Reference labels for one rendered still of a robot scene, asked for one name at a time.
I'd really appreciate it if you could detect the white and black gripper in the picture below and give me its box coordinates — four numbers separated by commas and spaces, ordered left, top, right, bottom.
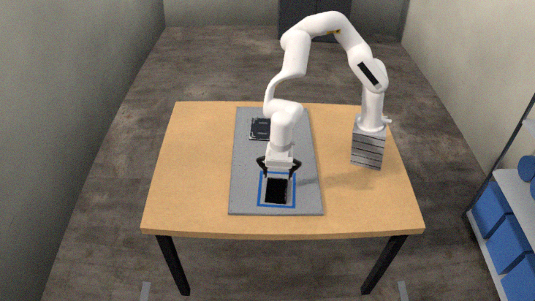
256, 142, 302, 180

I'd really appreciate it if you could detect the black rectangular block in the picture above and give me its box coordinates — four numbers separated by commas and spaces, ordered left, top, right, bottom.
265, 178, 288, 205

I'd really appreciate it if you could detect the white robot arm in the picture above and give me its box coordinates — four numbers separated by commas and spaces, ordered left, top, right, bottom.
263, 11, 392, 167

